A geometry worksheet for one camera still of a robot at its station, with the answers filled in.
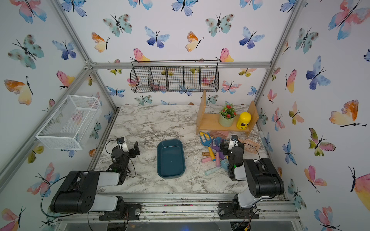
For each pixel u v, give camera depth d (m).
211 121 1.02
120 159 0.69
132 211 0.74
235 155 0.70
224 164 0.90
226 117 0.91
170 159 0.91
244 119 0.91
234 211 0.67
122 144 0.76
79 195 0.44
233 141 0.78
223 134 1.03
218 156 0.90
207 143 0.98
